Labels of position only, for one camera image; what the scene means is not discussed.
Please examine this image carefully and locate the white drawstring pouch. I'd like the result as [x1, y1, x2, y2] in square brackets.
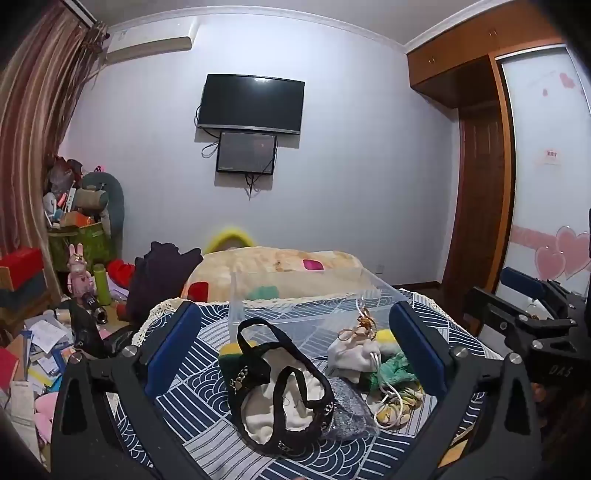
[327, 305, 383, 385]

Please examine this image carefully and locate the brown wooden door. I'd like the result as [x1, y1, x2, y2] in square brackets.
[442, 104, 505, 286]

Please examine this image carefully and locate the pile of papers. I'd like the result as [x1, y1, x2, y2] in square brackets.
[0, 305, 136, 418]

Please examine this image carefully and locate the frosted wardrobe sliding door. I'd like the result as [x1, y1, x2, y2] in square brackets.
[493, 44, 591, 303]

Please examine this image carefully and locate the pink rabbit toy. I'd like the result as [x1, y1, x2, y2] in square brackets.
[67, 242, 96, 297]

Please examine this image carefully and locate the red box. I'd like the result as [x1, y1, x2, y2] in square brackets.
[0, 247, 45, 292]

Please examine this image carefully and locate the dark blue box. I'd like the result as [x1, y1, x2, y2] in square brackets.
[0, 276, 48, 311]

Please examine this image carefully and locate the green lace cloth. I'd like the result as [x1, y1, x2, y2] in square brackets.
[368, 350, 424, 394]

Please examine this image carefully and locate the grey glitter pouch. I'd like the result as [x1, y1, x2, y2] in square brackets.
[322, 376, 380, 440]

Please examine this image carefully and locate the grey plush pillow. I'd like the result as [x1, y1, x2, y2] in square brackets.
[80, 170, 126, 241]

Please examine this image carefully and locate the black wall television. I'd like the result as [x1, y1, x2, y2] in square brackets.
[196, 74, 305, 136]

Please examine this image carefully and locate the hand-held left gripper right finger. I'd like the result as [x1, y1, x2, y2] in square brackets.
[389, 301, 544, 480]

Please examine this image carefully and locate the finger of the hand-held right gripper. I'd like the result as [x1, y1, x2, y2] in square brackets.
[464, 286, 537, 343]
[500, 267, 579, 320]

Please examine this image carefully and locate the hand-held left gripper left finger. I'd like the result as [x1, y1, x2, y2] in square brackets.
[50, 301, 218, 480]

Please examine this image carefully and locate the green bottle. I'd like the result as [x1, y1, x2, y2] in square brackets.
[92, 263, 112, 306]

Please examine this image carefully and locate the yellow floral scrunchie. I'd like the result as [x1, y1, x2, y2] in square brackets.
[373, 387, 426, 429]

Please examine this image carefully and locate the wooden overhead cabinet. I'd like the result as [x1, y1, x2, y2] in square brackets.
[405, 0, 570, 110]

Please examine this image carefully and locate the navy white patterned tablecloth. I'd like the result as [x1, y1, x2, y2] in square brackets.
[131, 288, 505, 480]

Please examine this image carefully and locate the beige blanket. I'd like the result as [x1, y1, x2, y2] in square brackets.
[184, 246, 371, 304]

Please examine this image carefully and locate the pink plush toy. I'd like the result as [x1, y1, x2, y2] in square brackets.
[34, 394, 59, 435]

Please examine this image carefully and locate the clear plastic box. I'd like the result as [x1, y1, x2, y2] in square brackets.
[228, 269, 413, 367]

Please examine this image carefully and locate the yellow green knitted cloth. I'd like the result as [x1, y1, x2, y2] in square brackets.
[218, 340, 274, 403]
[375, 329, 401, 356]

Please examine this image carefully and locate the white pouch with black trim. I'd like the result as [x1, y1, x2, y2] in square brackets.
[236, 318, 336, 459]

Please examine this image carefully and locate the small black wall monitor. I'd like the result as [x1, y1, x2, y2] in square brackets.
[216, 131, 278, 176]

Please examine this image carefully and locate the black flashlight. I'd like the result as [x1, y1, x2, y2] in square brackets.
[80, 291, 110, 325]

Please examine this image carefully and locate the white air conditioner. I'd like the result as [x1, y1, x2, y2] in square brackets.
[104, 25, 192, 64]

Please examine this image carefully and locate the green patterned bag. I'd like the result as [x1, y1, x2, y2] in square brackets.
[47, 220, 117, 274]

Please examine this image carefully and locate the dark purple clothing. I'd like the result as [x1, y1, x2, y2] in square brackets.
[124, 240, 205, 325]

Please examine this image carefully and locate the pile of toys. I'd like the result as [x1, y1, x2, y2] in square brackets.
[43, 156, 110, 228]

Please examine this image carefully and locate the red cloth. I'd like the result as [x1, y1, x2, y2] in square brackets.
[106, 257, 138, 290]

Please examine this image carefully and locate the striped pink beige curtain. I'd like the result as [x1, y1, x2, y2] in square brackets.
[0, 0, 110, 275]

